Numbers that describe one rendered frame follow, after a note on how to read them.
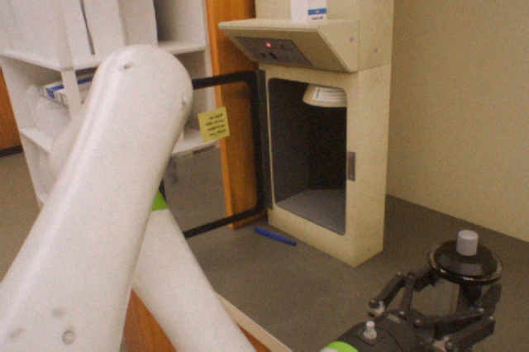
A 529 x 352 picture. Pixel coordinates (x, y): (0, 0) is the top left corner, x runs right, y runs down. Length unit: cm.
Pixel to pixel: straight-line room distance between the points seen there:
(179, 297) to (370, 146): 59
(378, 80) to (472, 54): 36
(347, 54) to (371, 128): 19
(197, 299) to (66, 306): 30
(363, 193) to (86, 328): 80
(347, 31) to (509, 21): 48
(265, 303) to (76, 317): 71
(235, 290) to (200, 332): 45
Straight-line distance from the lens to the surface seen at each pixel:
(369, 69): 100
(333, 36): 90
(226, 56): 120
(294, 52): 99
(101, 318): 38
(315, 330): 97
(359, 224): 110
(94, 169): 45
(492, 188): 138
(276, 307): 102
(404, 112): 145
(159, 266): 64
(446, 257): 76
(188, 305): 64
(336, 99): 107
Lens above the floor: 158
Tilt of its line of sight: 22 degrees down
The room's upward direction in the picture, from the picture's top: 4 degrees counter-clockwise
